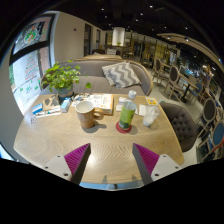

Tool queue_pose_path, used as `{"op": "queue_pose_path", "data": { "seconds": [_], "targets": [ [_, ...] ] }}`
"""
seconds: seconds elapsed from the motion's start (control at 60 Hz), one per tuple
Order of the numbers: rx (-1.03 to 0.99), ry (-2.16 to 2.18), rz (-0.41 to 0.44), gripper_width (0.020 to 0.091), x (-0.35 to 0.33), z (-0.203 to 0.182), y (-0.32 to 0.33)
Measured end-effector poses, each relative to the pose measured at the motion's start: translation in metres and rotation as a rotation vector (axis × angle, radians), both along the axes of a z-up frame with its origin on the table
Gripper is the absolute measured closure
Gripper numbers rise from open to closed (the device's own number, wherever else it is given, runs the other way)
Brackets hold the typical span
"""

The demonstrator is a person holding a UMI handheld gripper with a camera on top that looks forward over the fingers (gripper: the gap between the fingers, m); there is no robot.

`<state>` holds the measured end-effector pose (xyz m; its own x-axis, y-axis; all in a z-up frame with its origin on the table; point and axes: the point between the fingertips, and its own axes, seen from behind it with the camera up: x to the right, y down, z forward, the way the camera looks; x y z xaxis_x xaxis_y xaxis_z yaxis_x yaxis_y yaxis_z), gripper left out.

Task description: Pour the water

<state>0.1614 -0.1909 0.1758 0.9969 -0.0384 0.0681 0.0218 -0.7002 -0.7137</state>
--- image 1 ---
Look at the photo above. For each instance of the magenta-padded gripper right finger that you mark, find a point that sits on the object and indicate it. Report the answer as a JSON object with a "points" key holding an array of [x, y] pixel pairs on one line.
{"points": [[160, 165]]}

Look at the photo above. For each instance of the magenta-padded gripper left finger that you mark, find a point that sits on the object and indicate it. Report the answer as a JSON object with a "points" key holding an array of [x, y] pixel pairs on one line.
{"points": [[65, 165]]}

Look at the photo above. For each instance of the clear green-labelled drink bottle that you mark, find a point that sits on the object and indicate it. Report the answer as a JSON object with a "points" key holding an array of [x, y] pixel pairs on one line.
{"points": [[127, 115]]}

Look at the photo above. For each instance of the dark grey tufted armchair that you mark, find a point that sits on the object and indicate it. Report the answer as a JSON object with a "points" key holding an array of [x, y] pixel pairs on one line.
{"points": [[181, 125]]}

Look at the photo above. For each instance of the clear plastic cup with straw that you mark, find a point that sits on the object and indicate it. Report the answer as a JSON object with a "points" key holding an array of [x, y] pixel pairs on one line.
{"points": [[150, 116]]}

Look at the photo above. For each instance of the tan ceramic mug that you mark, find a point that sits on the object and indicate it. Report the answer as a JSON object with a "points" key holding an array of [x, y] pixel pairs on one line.
{"points": [[86, 115]]}

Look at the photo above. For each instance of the flat round red coaster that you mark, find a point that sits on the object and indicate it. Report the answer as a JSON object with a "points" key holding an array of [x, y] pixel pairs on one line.
{"points": [[119, 128]]}

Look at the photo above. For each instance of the white paper napkin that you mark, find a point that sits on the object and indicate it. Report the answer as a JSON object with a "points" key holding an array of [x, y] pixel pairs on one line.
{"points": [[141, 110]]}

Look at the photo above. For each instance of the small blue card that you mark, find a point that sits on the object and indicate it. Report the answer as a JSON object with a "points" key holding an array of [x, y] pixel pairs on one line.
{"points": [[37, 109]]}

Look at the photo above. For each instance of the tan printed table sign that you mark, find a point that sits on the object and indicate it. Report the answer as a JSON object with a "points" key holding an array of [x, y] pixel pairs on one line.
{"points": [[50, 102]]}

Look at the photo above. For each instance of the yellow square card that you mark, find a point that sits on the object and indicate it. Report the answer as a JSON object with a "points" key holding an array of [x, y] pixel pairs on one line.
{"points": [[151, 101]]}

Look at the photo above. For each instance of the white printed pamphlets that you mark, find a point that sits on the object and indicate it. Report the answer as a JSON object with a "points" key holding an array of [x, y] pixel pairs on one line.
{"points": [[80, 97]]}

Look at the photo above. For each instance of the small white printed packet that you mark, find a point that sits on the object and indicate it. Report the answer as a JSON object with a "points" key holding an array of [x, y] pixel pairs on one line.
{"points": [[120, 103]]}

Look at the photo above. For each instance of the green potted plant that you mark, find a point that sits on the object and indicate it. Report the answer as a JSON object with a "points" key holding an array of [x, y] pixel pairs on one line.
{"points": [[61, 76]]}

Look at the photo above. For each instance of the group of dining chairs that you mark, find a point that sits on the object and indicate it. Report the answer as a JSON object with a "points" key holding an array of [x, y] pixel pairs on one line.
{"points": [[173, 75]]}

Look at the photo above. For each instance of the grey white chevron pillow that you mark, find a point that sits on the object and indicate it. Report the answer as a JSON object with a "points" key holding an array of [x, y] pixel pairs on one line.
{"points": [[120, 75]]}

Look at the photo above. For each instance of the grey curved sofa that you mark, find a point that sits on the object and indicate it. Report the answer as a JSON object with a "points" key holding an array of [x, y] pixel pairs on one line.
{"points": [[93, 68]]}

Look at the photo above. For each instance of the colourful window poster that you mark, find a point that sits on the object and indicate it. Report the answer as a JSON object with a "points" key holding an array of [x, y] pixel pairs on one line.
{"points": [[31, 35]]}

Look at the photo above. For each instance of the group of ceiling lights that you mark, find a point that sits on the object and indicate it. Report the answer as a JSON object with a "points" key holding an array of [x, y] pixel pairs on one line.
{"points": [[151, 6]]}

